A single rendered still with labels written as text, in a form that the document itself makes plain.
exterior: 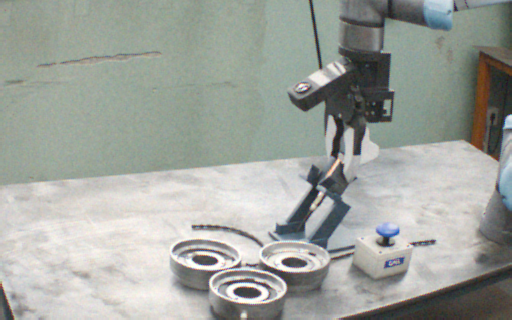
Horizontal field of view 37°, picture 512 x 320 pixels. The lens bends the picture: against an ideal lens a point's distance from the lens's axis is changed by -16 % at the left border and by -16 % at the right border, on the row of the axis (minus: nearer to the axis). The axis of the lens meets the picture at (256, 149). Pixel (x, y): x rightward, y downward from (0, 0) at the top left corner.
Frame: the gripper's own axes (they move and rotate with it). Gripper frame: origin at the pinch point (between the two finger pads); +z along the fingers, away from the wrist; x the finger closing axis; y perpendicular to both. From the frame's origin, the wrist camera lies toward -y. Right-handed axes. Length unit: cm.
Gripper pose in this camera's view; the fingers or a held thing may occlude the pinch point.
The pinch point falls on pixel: (338, 170)
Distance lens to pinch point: 138.5
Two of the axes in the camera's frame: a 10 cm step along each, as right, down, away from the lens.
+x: -4.6, -3.3, 8.3
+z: -0.7, 9.4, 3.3
